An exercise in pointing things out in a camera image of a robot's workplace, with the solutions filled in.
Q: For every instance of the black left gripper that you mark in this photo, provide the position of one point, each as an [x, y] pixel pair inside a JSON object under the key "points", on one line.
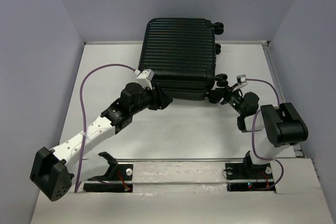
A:
{"points": [[160, 100]]}

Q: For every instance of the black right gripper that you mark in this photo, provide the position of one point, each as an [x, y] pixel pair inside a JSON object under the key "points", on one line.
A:
{"points": [[226, 92]]}

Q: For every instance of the black hard-shell suitcase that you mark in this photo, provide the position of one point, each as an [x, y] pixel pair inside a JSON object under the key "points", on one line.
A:
{"points": [[182, 53]]}

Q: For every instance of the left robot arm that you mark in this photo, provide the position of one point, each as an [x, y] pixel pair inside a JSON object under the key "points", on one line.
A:
{"points": [[55, 170]]}

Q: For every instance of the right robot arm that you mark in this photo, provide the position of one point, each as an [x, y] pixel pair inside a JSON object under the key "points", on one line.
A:
{"points": [[273, 129]]}

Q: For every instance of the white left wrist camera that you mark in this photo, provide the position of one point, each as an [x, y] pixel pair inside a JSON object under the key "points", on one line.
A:
{"points": [[144, 78]]}

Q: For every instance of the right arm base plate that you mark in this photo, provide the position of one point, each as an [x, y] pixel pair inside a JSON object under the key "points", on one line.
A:
{"points": [[242, 179]]}

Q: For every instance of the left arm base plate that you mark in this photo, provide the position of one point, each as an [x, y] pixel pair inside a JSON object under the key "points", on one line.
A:
{"points": [[119, 182]]}

